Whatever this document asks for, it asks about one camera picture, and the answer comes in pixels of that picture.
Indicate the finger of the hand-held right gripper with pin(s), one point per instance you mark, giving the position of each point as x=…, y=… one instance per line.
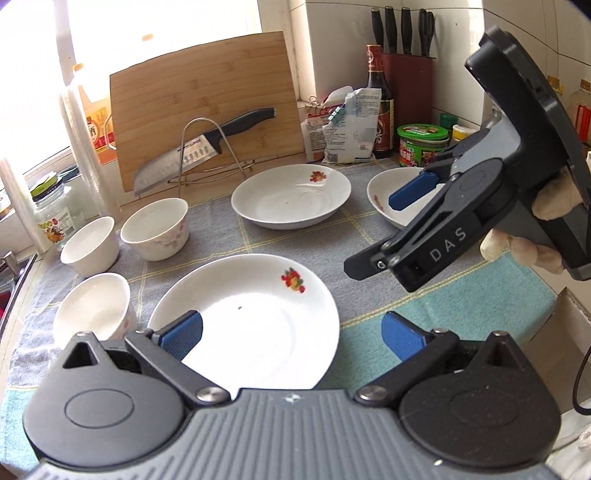
x=369, y=264
x=408, y=193

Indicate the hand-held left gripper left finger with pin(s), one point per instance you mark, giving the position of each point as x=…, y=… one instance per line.
x=182, y=334

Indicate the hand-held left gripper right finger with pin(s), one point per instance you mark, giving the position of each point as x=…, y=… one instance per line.
x=401, y=339

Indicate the white floral print plate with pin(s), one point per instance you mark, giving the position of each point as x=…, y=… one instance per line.
x=258, y=323
x=286, y=198
x=381, y=194

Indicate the white bowl pink floral print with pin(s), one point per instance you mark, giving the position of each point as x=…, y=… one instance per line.
x=154, y=230
x=92, y=309
x=90, y=249

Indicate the person's right hand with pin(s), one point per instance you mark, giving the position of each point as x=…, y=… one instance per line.
x=554, y=198

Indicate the yellow cap spice jar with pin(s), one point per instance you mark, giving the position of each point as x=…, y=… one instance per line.
x=461, y=134

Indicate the green lid sauce jar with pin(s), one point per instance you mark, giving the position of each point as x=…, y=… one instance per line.
x=422, y=145

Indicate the small green cap bottle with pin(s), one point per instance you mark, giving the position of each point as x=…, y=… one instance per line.
x=448, y=120

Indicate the teal towel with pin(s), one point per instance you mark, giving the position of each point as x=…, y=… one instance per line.
x=461, y=309

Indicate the clear oil bottle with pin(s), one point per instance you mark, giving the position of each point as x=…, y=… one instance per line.
x=581, y=108
x=555, y=86

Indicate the white plastic food bag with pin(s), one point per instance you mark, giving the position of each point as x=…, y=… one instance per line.
x=355, y=129

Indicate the dark red knife block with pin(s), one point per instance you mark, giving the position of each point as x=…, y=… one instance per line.
x=408, y=101

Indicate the grey checked cloth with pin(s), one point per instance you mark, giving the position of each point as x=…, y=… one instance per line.
x=221, y=240

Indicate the green binder clips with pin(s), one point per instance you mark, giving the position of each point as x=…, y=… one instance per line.
x=338, y=116

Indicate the dark soy sauce bottle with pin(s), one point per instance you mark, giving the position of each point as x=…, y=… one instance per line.
x=377, y=92

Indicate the orange and white food bag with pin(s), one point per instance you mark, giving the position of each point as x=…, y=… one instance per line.
x=314, y=136

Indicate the metal binder clip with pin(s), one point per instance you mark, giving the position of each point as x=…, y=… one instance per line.
x=315, y=105

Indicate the cardboard box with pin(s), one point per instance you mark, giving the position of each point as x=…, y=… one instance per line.
x=563, y=337

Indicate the glass jar green lid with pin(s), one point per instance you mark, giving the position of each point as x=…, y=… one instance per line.
x=57, y=217

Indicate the steel sink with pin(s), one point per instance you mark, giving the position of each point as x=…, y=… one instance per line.
x=14, y=295

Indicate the person's white clothing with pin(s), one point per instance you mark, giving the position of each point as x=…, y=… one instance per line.
x=577, y=443

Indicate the orange label cooking bottle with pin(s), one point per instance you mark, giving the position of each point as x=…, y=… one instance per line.
x=94, y=120

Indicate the bamboo cutting board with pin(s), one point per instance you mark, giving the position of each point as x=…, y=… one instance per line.
x=194, y=78

